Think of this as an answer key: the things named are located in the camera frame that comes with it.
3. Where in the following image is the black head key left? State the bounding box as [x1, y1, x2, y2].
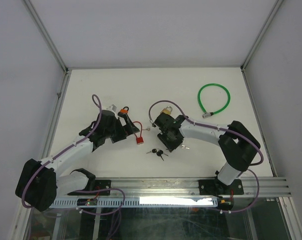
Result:
[147, 148, 157, 154]

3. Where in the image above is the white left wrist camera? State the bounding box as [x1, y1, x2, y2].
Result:
[103, 104, 117, 112]

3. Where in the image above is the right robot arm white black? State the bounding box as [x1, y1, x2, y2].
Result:
[153, 113, 261, 194]

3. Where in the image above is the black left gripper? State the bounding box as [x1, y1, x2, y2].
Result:
[104, 113, 139, 143]

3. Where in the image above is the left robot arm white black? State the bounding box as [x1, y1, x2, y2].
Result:
[15, 106, 139, 212]

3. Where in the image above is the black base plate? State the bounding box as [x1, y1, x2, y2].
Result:
[67, 179, 112, 196]
[198, 178, 244, 197]

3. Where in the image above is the orange black padlock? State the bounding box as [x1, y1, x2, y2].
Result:
[118, 106, 129, 117]

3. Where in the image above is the white perforated cable duct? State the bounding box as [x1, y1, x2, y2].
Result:
[50, 196, 218, 209]

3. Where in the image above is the red cable padlock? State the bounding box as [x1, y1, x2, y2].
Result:
[133, 121, 144, 145]

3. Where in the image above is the black head key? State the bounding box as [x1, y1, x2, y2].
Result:
[156, 150, 168, 161]
[147, 148, 157, 154]

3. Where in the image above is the brass padlock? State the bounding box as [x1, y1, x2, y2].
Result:
[161, 106, 173, 115]

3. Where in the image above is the black head key right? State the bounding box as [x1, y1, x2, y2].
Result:
[156, 150, 168, 161]

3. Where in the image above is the green cable lock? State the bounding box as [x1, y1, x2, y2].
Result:
[197, 83, 231, 119]

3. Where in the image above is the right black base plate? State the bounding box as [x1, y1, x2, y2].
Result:
[198, 178, 244, 197]

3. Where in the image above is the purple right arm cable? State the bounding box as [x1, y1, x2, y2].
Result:
[148, 100, 264, 215]

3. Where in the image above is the aluminium mounting rail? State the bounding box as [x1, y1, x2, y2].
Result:
[40, 176, 293, 201]

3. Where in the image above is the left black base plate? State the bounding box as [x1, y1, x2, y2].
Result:
[67, 179, 112, 196]

